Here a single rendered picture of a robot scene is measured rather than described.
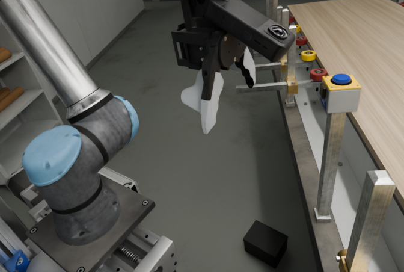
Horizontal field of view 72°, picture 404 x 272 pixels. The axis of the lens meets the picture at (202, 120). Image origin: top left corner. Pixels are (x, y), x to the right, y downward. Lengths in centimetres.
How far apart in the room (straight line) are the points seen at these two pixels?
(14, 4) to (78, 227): 47
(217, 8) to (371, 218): 48
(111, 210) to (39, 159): 20
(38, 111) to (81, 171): 286
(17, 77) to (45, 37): 268
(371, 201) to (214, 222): 143
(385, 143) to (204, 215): 125
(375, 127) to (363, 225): 58
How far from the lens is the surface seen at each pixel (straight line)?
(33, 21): 68
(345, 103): 75
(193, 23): 41
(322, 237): 105
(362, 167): 128
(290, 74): 153
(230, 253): 182
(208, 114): 39
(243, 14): 38
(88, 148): 63
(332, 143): 84
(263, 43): 36
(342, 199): 127
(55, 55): 67
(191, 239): 190
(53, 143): 62
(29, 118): 359
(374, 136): 113
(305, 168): 125
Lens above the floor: 156
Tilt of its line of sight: 34 degrees down
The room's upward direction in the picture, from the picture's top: 10 degrees counter-clockwise
